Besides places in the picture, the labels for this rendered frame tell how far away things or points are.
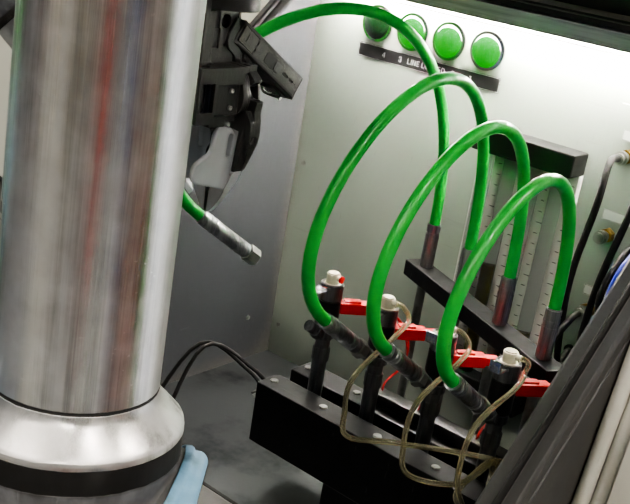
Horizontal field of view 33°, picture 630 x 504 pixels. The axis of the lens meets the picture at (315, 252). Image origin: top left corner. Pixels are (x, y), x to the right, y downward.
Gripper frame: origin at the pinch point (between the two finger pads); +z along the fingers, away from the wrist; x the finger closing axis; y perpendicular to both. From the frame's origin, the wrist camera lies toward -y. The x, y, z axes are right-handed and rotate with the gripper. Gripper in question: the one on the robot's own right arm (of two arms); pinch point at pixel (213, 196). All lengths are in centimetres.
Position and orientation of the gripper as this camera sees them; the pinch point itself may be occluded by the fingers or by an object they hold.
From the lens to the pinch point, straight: 104.6
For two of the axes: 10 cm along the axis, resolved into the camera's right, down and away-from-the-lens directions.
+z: -1.5, 9.3, 3.3
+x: 7.5, 3.2, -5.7
